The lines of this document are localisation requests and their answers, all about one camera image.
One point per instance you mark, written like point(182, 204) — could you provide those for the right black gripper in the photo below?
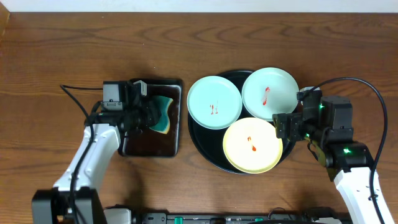
point(293, 121)

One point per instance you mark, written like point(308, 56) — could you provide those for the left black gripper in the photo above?
point(152, 112)

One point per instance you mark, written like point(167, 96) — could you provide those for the green yellow scrub sponge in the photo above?
point(163, 125)

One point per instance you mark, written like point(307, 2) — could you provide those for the light blue plate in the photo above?
point(214, 102)
point(269, 91)

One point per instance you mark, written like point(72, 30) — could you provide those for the yellow plate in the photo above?
point(251, 145)

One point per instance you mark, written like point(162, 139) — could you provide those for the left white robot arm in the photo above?
point(74, 197)

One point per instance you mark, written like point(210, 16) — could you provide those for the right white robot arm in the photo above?
point(349, 167)

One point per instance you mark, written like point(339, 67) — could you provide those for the black rectangular soapy water tray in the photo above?
point(148, 142)

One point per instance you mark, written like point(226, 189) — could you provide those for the black round serving tray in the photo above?
point(209, 141)

